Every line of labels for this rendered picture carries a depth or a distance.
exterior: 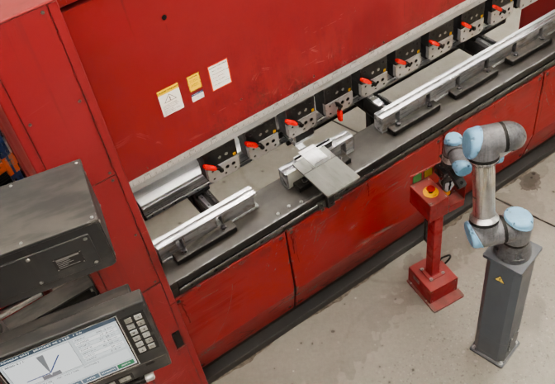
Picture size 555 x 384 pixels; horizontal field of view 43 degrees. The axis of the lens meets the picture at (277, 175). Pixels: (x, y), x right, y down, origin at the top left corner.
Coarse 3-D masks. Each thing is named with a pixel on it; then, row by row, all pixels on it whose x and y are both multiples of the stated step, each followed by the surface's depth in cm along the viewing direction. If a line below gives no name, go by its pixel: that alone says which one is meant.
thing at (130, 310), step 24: (120, 288) 206; (72, 312) 202; (96, 312) 197; (120, 312) 198; (144, 312) 202; (0, 336) 199; (24, 336) 195; (48, 336) 194; (144, 336) 208; (0, 360) 192; (144, 360) 217; (168, 360) 222
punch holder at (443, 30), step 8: (448, 24) 320; (432, 32) 317; (440, 32) 320; (448, 32) 324; (424, 40) 322; (440, 40) 324; (448, 40) 327; (424, 48) 325; (432, 48) 323; (440, 48) 326; (448, 48) 330; (424, 56) 328; (432, 56) 327
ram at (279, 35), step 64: (128, 0) 220; (192, 0) 234; (256, 0) 249; (320, 0) 267; (384, 0) 287; (448, 0) 311; (128, 64) 233; (192, 64) 249; (256, 64) 266; (320, 64) 287; (128, 128) 248; (192, 128) 265
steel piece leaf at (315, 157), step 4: (316, 148) 320; (308, 152) 319; (312, 152) 318; (316, 152) 318; (320, 152) 318; (304, 156) 317; (308, 156) 317; (312, 156) 317; (316, 156) 316; (320, 156) 316; (324, 156) 316; (328, 156) 312; (308, 160) 315; (312, 160) 315; (316, 160) 314; (320, 160) 311; (324, 160) 312; (312, 164) 313; (316, 164) 311
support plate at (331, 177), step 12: (336, 156) 315; (300, 168) 312; (324, 168) 310; (336, 168) 310; (348, 168) 309; (312, 180) 306; (324, 180) 306; (336, 180) 305; (348, 180) 304; (324, 192) 300
